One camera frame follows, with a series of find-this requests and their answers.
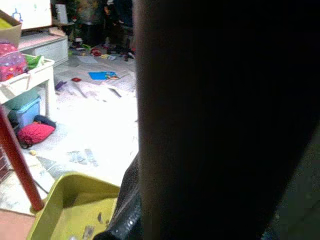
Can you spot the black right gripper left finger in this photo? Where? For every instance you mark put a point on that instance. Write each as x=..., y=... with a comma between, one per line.
x=126, y=210

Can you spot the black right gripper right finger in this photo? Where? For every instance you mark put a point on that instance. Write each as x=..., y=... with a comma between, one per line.
x=302, y=205

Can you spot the small yellow scrap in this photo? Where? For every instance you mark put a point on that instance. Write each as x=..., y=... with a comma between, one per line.
x=32, y=152

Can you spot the pink stuffed bag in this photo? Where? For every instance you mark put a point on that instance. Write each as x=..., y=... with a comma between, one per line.
x=36, y=133

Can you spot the navy blue cloth bundle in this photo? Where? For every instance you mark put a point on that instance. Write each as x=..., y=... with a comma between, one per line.
x=46, y=120

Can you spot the blue picture book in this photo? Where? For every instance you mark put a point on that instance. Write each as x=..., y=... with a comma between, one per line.
x=100, y=75

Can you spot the small red toy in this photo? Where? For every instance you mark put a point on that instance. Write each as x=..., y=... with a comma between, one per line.
x=76, y=79

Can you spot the blue plastic storage box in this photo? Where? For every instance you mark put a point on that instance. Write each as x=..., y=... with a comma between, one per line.
x=27, y=111

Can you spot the small purple toy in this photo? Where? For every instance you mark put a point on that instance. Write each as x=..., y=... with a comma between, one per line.
x=60, y=85

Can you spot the white low table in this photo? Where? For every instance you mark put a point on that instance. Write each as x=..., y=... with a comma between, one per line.
x=37, y=75

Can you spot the green cloth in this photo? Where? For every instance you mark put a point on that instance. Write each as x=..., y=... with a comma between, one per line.
x=33, y=61

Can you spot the white low cabinet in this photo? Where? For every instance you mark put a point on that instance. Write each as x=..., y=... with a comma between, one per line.
x=47, y=48

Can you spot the pink purple dotted bag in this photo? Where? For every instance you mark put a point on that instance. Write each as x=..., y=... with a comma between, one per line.
x=11, y=62

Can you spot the brown cardboard box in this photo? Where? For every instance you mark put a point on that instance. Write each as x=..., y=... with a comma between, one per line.
x=12, y=32

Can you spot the white board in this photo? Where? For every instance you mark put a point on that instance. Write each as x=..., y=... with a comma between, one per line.
x=30, y=12

